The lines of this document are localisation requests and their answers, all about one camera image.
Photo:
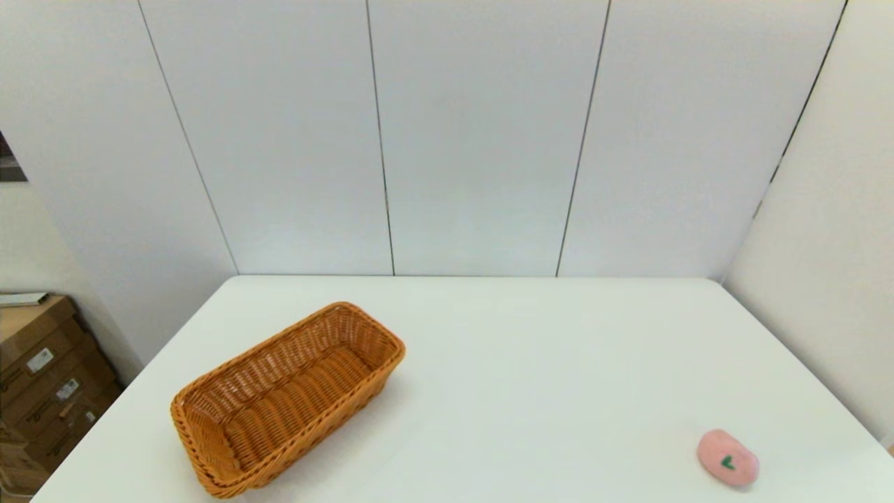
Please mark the orange woven wicker basket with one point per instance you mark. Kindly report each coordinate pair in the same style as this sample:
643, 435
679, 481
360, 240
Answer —
293, 398

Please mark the pink toy peach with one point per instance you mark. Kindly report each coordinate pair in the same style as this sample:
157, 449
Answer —
723, 454

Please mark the flat white board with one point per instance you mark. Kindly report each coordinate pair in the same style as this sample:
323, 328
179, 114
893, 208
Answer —
21, 299

